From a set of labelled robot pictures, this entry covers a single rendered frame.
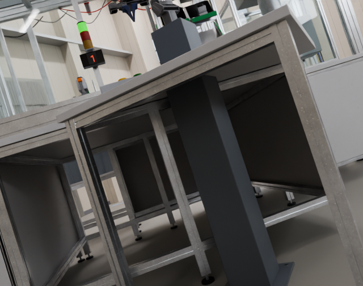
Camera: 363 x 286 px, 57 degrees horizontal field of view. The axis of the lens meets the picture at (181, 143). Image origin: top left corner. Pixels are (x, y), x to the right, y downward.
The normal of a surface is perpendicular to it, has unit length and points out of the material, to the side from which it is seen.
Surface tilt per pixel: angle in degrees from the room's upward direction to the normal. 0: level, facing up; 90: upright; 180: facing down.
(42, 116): 90
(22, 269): 90
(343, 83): 90
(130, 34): 90
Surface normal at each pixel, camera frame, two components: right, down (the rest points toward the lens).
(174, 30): -0.45, 0.12
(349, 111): 0.13, -0.07
